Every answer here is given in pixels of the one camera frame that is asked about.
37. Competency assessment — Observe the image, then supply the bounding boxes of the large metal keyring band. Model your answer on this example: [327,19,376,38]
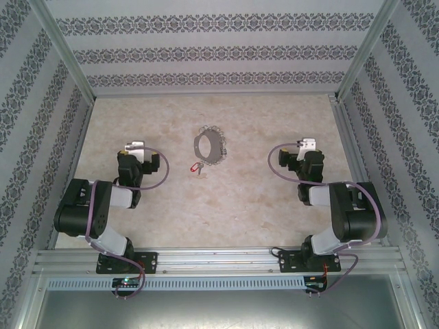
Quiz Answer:
[192,125,229,165]

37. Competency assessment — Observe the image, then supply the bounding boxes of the left circuit board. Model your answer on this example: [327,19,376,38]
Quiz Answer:
[112,276,142,289]

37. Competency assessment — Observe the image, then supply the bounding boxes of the circuit board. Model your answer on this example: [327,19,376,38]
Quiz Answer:
[305,276,329,294]
[112,276,142,289]

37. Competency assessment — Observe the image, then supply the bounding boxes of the right circuit board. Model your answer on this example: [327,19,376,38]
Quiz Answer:
[305,276,329,294]

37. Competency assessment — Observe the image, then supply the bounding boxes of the grey metal sheet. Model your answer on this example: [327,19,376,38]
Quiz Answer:
[20,269,425,329]

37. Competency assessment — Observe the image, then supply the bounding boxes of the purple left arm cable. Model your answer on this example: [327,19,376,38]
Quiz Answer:
[85,145,171,302]

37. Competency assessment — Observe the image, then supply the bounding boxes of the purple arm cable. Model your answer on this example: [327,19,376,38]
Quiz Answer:
[268,142,384,296]
[85,145,171,302]

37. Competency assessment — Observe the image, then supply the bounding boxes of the aluminium side rail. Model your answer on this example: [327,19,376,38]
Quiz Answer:
[47,101,94,248]
[329,95,391,247]

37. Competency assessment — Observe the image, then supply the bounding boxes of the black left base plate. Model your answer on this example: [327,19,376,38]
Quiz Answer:
[95,252,158,275]

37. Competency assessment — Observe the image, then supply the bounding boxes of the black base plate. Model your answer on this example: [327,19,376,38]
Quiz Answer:
[95,252,158,275]
[278,249,342,274]

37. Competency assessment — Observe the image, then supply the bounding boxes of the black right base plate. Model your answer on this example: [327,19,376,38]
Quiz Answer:
[278,249,342,274]

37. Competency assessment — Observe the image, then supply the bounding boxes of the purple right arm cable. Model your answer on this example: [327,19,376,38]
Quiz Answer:
[268,142,384,296]

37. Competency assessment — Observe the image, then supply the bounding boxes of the aluminium frame post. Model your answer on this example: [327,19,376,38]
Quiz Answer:
[335,0,402,102]
[29,0,96,102]

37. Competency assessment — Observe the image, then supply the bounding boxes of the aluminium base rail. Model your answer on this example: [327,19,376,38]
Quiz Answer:
[32,247,404,277]

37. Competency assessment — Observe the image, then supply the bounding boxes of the slotted grey cable duct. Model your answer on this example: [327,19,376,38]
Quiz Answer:
[46,276,307,291]

